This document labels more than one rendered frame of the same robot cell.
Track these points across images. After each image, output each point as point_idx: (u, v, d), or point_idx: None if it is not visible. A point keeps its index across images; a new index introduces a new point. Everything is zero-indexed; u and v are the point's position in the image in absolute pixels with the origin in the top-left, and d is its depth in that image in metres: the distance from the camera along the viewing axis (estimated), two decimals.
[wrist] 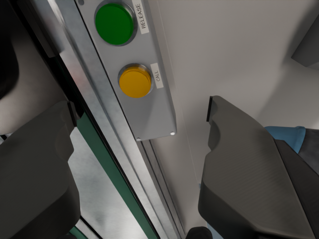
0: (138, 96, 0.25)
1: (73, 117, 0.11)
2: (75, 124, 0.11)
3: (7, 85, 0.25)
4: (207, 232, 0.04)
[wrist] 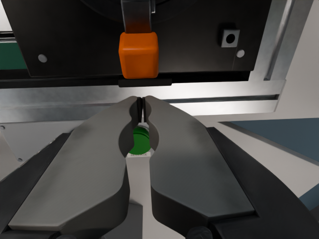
0: None
1: (140, 113, 0.11)
2: (139, 120, 0.11)
3: None
4: (207, 232, 0.04)
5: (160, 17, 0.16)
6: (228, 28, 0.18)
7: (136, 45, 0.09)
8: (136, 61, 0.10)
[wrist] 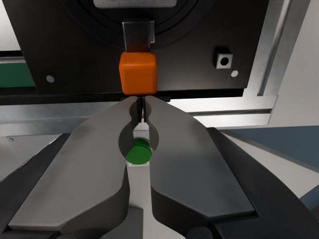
0: None
1: (140, 113, 0.11)
2: (139, 120, 0.11)
3: None
4: (207, 232, 0.04)
5: (159, 44, 0.17)
6: (222, 51, 0.20)
7: (136, 61, 0.10)
8: (136, 76, 0.10)
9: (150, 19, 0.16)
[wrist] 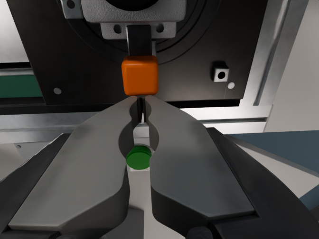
0: None
1: (140, 113, 0.11)
2: (139, 120, 0.11)
3: None
4: (207, 232, 0.04)
5: (160, 61, 0.19)
6: (219, 65, 0.21)
7: (137, 60, 0.10)
8: (137, 74, 0.10)
9: (152, 39, 0.17)
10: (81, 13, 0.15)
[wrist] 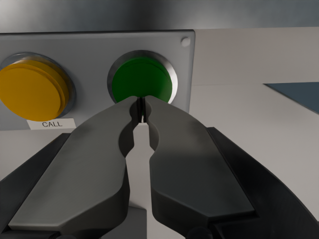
0: (2, 96, 0.12)
1: (140, 113, 0.11)
2: (139, 120, 0.11)
3: None
4: (207, 232, 0.04)
5: None
6: None
7: None
8: None
9: None
10: None
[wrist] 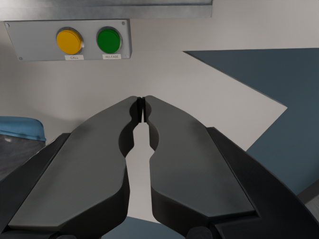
0: (58, 42, 0.34)
1: (140, 113, 0.11)
2: (139, 120, 0.11)
3: None
4: (207, 232, 0.04)
5: None
6: None
7: None
8: None
9: None
10: None
